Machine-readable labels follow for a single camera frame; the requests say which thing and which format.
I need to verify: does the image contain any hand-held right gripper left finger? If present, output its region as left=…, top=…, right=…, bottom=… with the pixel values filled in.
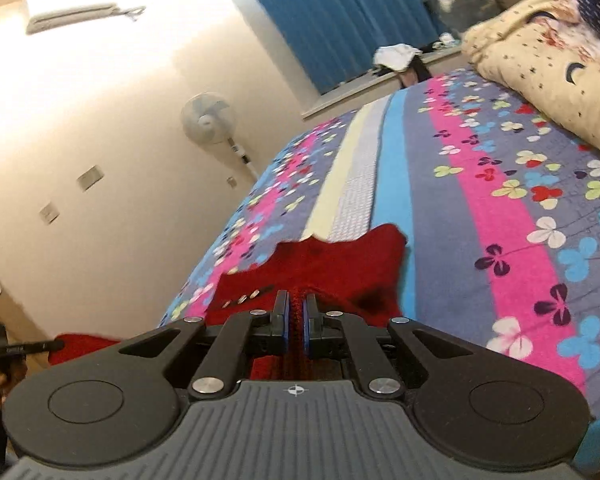
left=120, top=290, right=292, bottom=401

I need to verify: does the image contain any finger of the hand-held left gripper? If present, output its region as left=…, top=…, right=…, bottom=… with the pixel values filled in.
left=5, top=339, right=66, bottom=356

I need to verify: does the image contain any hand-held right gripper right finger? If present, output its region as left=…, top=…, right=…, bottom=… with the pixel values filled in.
left=302, top=292, right=478, bottom=401

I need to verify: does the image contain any red knit sweater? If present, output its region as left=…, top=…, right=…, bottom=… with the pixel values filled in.
left=47, top=224, right=409, bottom=382

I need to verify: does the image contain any white clothes pile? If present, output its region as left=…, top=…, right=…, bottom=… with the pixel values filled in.
left=372, top=43, right=422, bottom=72

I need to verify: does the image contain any floral striped blanket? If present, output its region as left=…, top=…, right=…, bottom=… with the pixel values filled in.
left=157, top=67, right=600, bottom=476

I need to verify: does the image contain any white standing fan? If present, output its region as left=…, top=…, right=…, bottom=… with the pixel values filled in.
left=180, top=92, right=261, bottom=182

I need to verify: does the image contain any dark chair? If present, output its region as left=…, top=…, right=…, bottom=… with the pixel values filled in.
left=396, top=56, right=434, bottom=89

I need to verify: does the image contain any blue curtain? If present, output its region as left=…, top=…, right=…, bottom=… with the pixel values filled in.
left=239, top=0, right=463, bottom=96

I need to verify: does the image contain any white air conditioner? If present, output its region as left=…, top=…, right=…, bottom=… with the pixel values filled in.
left=24, top=0, right=146, bottom=36

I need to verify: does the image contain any cream star-printed quilt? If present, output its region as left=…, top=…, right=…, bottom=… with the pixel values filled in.
left=461, top=0, right=600, bottom=162

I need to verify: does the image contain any clear plastic storage box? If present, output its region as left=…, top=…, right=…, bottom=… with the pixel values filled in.
left=421, top=0, right=507, bottom=37

